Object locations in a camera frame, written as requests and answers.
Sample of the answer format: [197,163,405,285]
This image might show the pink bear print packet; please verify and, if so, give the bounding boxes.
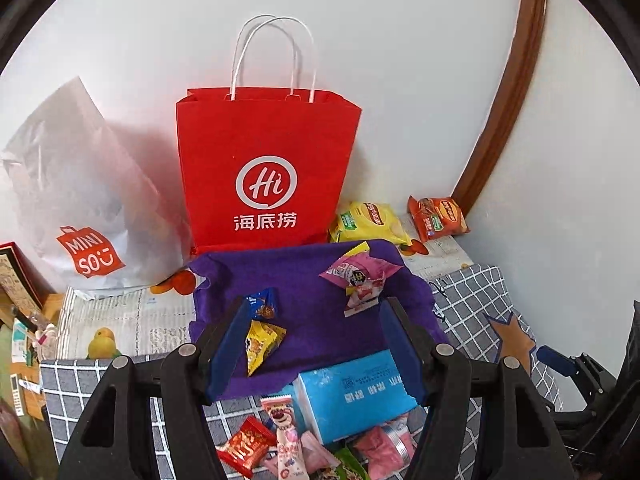
[260,395,308,480]

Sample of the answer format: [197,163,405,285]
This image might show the blue tissue box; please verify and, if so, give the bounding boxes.
[292,350,426,446]

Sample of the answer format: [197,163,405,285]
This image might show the green snack packet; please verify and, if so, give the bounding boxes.
[320,447,372,480]

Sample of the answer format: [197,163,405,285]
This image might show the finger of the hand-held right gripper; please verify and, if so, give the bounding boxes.
[536,345,581,378]
[575,352,621,401]

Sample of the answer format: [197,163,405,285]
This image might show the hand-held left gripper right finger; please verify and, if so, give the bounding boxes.
[378,297,576,480]

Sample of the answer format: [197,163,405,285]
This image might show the white plastic shopping bag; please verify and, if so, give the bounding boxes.
[2,76,201,301]

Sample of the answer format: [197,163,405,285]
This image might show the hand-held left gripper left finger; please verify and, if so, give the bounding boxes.
[57,297,253,480]

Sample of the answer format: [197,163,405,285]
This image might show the small yellow snack packet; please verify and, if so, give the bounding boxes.
[246,320,287,377]

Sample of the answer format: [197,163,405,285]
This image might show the purple towel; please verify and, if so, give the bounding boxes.
[189,240,448,403]

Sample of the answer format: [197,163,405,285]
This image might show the white peach print packet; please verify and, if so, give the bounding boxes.
[344,277,387,317]

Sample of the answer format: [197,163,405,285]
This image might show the orange chip bag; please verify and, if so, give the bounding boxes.
[407,195,471,243]

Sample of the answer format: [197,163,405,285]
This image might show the red paper bag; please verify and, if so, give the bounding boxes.
[175,14,362,256]

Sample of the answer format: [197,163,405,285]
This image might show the brown wooden door frame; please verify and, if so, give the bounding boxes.
[452,0,551,206]

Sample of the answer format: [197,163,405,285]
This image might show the light pink pastry packet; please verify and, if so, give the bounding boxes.
[300,430,341,474]

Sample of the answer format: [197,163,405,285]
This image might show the red snack packet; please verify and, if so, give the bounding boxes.
[216,416,277,478]

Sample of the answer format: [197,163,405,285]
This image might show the red framed picture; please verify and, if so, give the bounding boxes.
[0,241,56,321]

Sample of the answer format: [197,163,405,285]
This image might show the grey checkered blanket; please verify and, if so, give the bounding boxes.
[40,265,566,480]

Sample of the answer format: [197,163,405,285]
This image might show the pink zip bag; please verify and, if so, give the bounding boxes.
[352,417,418,478]

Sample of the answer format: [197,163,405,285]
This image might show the small blue snack packet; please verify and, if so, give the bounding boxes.
[243,288,279,321]

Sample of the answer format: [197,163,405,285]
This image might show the yellow chip bag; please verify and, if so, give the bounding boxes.
[327,201,413,246]

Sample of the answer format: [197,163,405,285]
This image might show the fruit print sheet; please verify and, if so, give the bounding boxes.
[55,237,476,361]

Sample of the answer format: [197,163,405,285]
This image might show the pink packet with yellow edge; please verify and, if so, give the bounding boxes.
[319,241,402,291]

